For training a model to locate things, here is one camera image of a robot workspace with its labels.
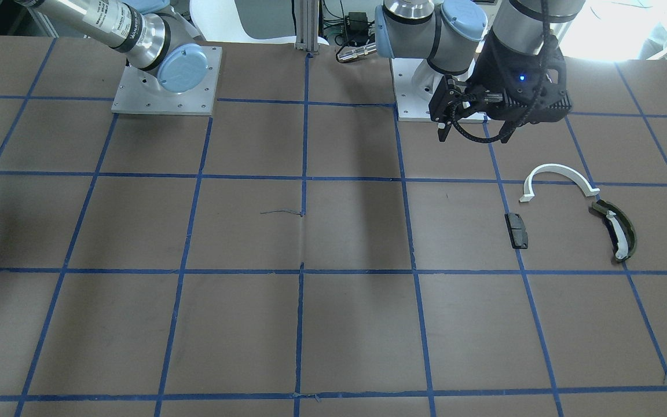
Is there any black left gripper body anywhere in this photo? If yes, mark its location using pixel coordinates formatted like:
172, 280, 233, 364
428, 35, 573, 143

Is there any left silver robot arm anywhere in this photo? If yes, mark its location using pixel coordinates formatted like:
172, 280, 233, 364
374, 1, 584, 144

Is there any white curved plastic part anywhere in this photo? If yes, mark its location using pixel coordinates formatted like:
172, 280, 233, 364
519, 163, 600, 203

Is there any dark grey brake pad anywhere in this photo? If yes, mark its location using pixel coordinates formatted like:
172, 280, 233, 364
504, 212, 529, 249

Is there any green curved brake shoe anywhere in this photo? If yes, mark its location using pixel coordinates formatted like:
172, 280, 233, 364
589, 200, 637, 264

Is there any white plastic chair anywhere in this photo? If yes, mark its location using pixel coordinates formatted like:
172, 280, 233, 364
189, 1, 306, 45

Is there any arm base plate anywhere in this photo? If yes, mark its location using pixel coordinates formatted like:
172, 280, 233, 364
111, 46, 223, 116
391, 58, 442, 122

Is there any aluminium frame post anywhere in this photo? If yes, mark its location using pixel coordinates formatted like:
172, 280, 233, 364
291, 0, 320, 55

